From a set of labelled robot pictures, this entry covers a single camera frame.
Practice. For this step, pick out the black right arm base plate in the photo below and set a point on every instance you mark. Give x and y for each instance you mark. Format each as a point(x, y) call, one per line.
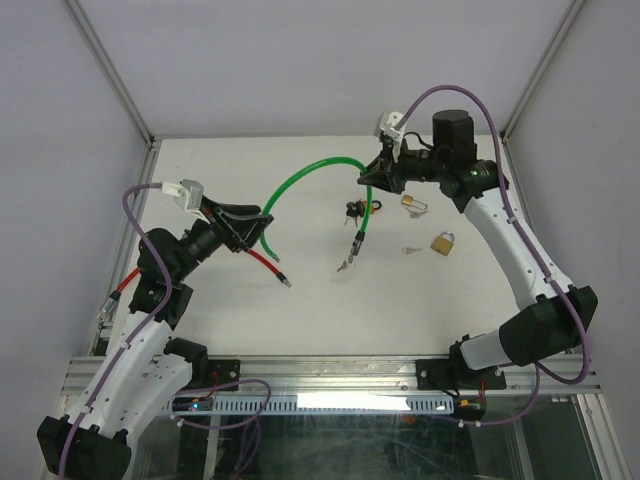
point(446, 375)

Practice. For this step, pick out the orange black padlock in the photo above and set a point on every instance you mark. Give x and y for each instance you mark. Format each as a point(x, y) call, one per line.
point(362, 207)

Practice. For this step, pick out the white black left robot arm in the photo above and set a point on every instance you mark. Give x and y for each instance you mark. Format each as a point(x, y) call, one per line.
point(97, 438)

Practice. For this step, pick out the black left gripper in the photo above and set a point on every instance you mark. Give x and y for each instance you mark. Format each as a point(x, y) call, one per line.
point(235, 232)

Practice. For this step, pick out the aluminium mounting rail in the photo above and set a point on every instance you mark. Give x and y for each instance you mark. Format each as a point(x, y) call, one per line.
point(370, 374)

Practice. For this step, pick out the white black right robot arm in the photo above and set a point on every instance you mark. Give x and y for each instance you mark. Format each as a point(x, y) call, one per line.
point(554, 314)

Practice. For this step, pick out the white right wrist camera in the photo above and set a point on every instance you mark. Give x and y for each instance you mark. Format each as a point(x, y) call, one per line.
point(390, 128)

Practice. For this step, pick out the keys of orange padlock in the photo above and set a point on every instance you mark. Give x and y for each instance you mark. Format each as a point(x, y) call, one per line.
point(352, 213)

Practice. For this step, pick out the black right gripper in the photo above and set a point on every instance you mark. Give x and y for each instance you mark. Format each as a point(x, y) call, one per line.
point(381, 171)

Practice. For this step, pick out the small brass long-shackle padlock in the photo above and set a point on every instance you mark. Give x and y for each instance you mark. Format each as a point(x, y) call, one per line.
point(410, 202)

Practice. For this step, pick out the large brass padlock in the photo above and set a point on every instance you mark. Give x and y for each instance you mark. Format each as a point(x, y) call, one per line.
point(443, 243)

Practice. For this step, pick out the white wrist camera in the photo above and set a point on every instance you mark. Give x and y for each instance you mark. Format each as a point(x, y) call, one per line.
point(190, 196)
point(390, 128)

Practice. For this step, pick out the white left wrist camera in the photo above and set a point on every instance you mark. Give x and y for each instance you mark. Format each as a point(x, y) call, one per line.
point(190, 196)

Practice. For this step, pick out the silver keys of green lock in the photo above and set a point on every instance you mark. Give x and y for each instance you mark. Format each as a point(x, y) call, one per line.
point(345, 264)

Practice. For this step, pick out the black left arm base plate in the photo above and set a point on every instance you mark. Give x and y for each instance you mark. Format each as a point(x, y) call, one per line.
point(216, 372)

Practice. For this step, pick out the green cable lock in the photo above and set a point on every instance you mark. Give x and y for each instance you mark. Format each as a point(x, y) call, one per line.
point(320, 191)

